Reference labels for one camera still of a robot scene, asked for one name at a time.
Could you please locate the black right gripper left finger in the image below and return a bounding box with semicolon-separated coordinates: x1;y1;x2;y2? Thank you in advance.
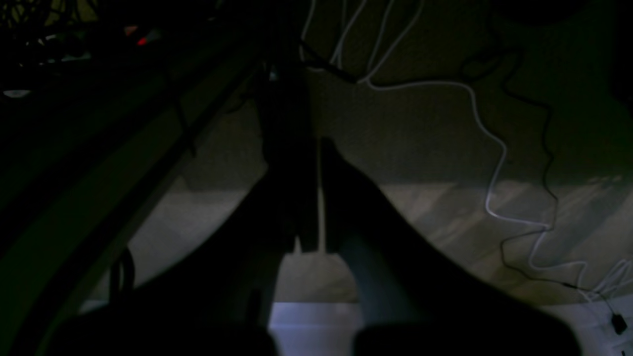
49;164;317;356

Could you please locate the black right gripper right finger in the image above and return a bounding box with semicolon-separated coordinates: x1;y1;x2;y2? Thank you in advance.
320;138;582;356

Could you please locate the black cable on floor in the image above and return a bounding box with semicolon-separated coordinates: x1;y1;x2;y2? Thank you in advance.
460;47;629;334

